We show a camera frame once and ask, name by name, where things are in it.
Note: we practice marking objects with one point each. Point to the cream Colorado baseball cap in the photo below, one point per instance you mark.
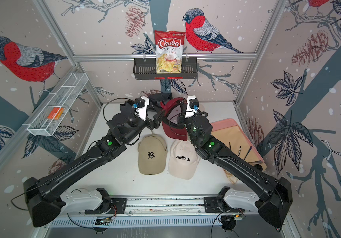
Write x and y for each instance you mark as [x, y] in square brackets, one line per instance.
[183, 160]

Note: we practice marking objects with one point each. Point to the khaki baseball cap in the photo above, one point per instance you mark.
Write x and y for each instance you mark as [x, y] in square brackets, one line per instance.
[152, 155]

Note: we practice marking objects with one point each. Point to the orange box in basket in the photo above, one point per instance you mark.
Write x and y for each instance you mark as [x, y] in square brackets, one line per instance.
[56, 113]

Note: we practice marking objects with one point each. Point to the pink plastic tray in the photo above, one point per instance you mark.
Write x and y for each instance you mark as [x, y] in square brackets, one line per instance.
[224, 124]

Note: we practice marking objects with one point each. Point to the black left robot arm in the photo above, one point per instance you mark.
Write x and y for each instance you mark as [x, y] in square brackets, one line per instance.
[46, 198]

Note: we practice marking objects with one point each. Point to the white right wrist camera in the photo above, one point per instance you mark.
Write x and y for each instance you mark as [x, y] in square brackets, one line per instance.
[192, 107]

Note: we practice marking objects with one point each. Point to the black wall basket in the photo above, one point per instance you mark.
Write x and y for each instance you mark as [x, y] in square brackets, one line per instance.
[145, 69]

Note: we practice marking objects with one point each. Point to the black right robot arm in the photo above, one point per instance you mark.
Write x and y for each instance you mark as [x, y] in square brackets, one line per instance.
[275, 194]

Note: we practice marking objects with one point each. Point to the red baseball cap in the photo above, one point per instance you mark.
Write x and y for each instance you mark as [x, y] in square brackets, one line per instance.
[173, 109]

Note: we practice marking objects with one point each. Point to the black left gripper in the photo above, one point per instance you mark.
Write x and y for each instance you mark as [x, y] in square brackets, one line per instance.
[155, 122]

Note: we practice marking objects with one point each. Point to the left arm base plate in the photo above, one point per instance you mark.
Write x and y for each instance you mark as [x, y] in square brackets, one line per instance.
[117, 206]

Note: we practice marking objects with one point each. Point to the white wire wall basket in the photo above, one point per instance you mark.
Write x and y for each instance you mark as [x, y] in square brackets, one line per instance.
[64, 96]

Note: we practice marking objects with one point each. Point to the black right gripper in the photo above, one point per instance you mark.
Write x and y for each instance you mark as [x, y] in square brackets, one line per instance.
[181, 122]

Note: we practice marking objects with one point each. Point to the black baseball cap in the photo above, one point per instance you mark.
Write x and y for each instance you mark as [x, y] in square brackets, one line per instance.
[159, 98]

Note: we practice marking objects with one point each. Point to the Chuba cassava chips bag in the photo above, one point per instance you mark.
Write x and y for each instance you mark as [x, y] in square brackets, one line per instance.
[168, 51]

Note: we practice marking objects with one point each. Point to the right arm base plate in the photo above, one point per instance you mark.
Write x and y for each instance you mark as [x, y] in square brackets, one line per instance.
[217, 205]

